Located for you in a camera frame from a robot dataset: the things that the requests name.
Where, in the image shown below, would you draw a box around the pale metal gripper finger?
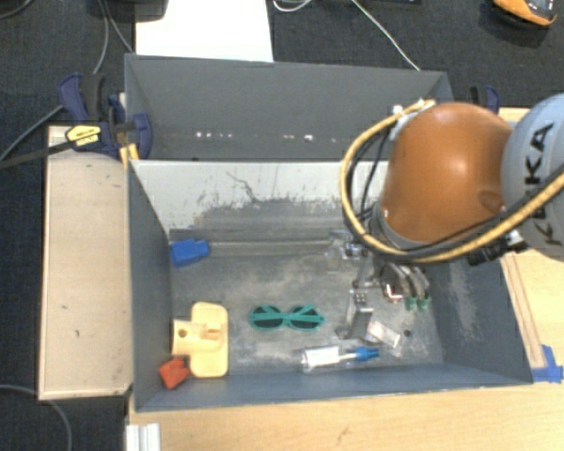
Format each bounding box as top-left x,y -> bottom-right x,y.
355,292 -> 376,339
336,290 -> 361,340

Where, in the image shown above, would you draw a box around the small clear plastic packet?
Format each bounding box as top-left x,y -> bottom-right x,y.
365,320 -> 406,357

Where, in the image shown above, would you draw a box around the green sunglasses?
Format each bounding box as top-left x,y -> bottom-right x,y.
247,303 -> 326,334

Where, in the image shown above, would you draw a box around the clear plastic bottle blue cap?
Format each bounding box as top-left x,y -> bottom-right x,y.
301,344 -> 382,375

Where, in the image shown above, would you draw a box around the pale yellow plastic part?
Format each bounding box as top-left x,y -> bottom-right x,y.
170,301 -> 230,379

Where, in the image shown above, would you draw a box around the blue block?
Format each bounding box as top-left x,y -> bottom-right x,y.
169,238 -> 212,269

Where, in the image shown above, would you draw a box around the small red block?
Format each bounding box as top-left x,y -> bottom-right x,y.
158,355 -> 190,391

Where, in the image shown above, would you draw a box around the grey metal bin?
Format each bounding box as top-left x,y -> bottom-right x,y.
123,53 -> 535,413

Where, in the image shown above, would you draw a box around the pale wood board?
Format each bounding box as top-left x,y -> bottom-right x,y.
38,124 -> 135,401

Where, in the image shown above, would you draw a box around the black cylinder on white bracket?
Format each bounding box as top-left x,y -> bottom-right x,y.
466,229 -> 531,268

